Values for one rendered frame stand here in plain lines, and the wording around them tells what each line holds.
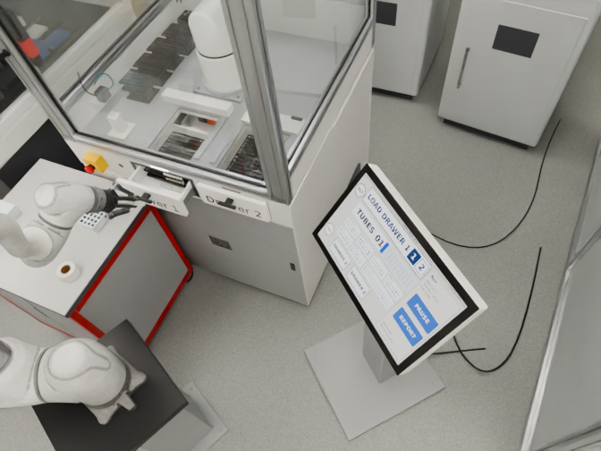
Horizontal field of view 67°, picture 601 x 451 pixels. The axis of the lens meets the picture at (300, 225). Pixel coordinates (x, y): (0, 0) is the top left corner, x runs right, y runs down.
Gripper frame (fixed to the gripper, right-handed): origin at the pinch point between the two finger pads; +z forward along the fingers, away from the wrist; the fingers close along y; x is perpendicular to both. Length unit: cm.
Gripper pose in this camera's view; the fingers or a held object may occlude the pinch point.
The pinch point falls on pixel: (136, 202)
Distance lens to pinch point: 179.2
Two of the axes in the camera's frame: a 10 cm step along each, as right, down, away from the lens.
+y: 2.7, -9.6, -0.9
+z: 3.0, -0.1, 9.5
